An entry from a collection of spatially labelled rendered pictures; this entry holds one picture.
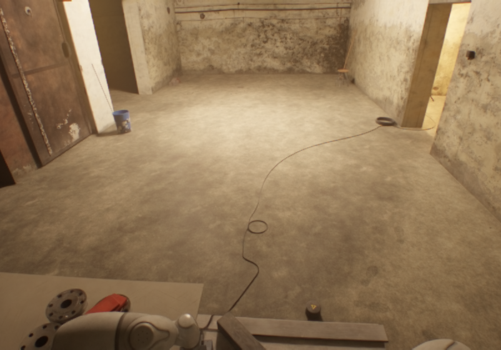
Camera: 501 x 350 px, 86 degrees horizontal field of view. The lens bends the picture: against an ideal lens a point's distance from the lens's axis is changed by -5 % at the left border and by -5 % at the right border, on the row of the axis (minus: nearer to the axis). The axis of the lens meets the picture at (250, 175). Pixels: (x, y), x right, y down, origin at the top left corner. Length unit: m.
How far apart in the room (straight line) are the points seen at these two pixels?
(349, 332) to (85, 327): 1.57
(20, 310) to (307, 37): 10.33
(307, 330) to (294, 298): 0.40
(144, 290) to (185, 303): 0.37
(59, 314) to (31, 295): 0.66
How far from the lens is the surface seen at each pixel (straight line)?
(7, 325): 2.87
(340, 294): 2.48
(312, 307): 2.27
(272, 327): 2.04
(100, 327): 0.94
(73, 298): 2.40
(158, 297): 2.49
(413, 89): 6.03
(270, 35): 10.99
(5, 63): 4.95
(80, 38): 6.09
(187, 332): 1.42
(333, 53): 11.21
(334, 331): 2.08
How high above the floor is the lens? 1.90
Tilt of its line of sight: 29 degrees down
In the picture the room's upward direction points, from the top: 1 degrees counter-clockwise
